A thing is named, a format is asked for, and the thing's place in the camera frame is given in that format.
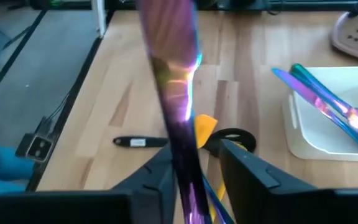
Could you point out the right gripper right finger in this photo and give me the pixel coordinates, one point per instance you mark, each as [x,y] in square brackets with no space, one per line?
[259,193]

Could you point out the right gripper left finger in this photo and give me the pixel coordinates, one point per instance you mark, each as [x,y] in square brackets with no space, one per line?
[135,205]

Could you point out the black slotted spoon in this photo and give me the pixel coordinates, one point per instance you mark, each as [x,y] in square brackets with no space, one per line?
[141,142]

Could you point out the translucent white plastic bin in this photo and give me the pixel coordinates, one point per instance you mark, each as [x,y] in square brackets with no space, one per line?
[322,133]

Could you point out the black socket box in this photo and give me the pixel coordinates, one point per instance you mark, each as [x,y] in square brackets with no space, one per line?
[37,147]

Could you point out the white post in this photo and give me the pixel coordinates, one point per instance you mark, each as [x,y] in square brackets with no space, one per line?
[99,18]

